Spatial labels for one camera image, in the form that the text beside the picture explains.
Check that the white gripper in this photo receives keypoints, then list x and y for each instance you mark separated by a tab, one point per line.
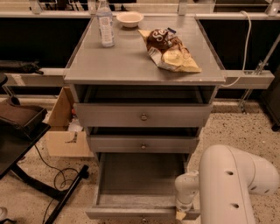
184	201

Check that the grey bottom drawer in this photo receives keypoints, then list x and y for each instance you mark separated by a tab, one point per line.
137	185

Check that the grey drawer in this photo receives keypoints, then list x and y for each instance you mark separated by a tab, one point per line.
143	144
137	185
142	115

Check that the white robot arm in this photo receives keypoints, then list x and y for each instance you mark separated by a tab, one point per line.
225	180

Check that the grey middle drawer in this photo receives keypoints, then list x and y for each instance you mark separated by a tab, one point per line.
143	144

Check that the grey drawer cabinet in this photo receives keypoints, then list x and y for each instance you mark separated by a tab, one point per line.
144	96

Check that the grey top drawer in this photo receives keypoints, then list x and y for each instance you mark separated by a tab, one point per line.
142	115

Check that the cardboard box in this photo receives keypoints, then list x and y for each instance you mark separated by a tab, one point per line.
66	138

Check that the yellow brown chip bag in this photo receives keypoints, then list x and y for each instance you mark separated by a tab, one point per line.
168	51

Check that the metal diagonal brace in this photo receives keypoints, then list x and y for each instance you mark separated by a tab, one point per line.
258	70

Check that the black stand with tray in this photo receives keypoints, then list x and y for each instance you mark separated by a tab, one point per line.
20	129

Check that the white paper bowl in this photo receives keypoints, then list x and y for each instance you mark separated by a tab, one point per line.
130	19

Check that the clear plastic water bottle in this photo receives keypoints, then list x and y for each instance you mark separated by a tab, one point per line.
105	22

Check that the metal rail frame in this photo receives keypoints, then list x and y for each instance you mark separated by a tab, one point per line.
68	43

